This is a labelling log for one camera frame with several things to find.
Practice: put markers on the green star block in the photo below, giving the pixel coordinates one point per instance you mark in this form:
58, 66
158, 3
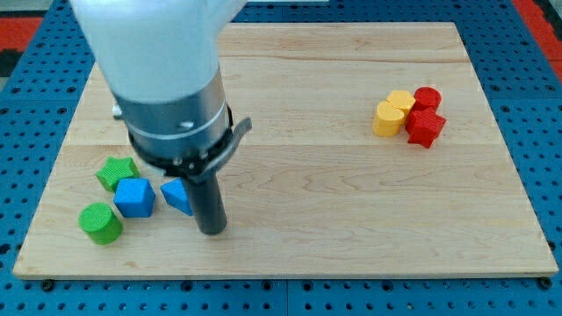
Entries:
116, 169

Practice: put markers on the blue pentagon block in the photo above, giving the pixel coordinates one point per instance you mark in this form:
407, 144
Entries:
134, 198

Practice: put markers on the red star block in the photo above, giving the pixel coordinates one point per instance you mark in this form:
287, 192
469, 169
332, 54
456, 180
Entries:
423, 127

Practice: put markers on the wooden board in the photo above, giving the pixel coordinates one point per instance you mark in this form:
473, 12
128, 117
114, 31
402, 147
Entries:
312, 192

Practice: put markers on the blue triangle block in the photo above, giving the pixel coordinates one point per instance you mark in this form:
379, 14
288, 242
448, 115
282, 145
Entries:
175, 195

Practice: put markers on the green cylinder block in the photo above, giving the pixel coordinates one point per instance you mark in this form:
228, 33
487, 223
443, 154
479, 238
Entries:
100, 224

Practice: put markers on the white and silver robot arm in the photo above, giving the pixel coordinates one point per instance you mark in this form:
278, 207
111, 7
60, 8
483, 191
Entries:
160, 60

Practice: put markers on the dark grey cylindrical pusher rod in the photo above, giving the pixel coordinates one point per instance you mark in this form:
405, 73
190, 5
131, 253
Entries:
206, 204

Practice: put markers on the yellow heart block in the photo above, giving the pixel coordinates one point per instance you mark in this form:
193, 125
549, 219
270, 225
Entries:
387, 120

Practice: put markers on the black clamp ring mount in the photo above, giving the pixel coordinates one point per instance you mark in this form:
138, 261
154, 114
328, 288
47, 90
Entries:
192, 141

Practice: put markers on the yellow hexagon block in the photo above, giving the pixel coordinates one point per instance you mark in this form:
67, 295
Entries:
402, 100

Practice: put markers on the red cylinder block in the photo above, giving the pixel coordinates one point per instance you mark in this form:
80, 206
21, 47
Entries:
427, 98

